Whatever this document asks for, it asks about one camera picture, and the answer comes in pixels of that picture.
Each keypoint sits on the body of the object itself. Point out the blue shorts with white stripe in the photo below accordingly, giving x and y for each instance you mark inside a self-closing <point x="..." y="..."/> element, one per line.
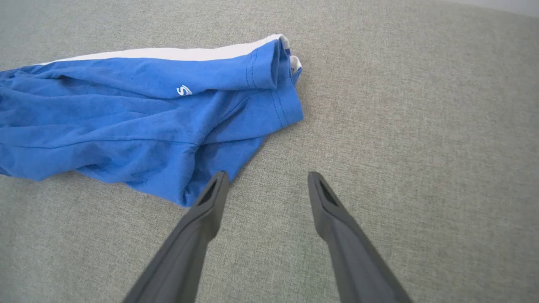
<point x="126" y="122"/>

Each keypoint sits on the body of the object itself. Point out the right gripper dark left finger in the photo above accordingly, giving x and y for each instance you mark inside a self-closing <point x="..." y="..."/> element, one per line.
<point x="185" y="252"/>

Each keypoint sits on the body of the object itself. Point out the grey fabric sofa cushion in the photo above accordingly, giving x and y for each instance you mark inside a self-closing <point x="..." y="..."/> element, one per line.
<point x="421" y="126"/>

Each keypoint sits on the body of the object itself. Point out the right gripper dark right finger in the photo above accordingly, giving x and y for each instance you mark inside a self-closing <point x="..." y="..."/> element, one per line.
<point x="353" y="261"/>

